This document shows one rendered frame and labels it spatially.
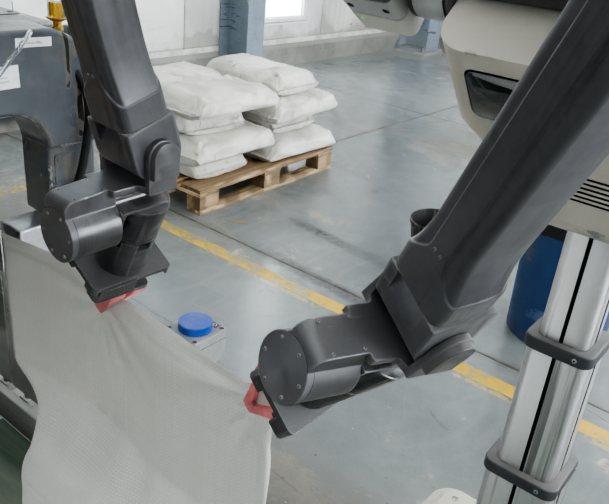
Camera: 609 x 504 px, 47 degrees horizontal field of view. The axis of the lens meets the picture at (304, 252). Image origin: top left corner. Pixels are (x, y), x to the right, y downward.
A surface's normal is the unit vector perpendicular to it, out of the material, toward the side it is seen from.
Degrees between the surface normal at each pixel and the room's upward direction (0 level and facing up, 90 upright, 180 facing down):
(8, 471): 0
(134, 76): 85
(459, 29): 40
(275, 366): 77
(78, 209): 94
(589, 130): 121
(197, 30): 90
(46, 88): 90
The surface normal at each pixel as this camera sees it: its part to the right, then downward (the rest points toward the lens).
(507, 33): -0.33, -0.50
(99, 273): 0.41, -0.63
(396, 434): 0.09, -0.90
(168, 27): 0.77, 0.34
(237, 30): -0.63, 0.29
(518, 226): 0.35, 0.83
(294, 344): -0.74, 0.01
